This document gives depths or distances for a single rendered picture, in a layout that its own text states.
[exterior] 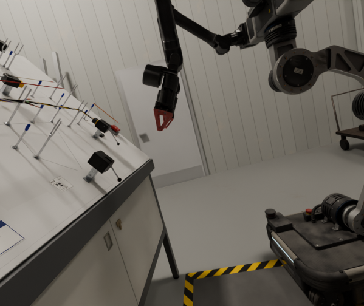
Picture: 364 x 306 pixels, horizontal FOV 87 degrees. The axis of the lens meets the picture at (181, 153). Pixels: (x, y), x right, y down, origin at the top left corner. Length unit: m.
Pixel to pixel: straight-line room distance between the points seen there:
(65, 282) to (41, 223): 0.16
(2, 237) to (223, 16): 3.86
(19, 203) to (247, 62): 3.64
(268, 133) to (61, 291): 3.62
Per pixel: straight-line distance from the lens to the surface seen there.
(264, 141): 3.81
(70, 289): 0.62
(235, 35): 1.36
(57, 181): 0.66
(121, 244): 0.84
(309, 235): 1.36
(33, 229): 0.53
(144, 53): 3.69
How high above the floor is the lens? 1.03
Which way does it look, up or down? 8 degrees down
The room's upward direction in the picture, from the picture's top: 15 degrees counter-clockwise
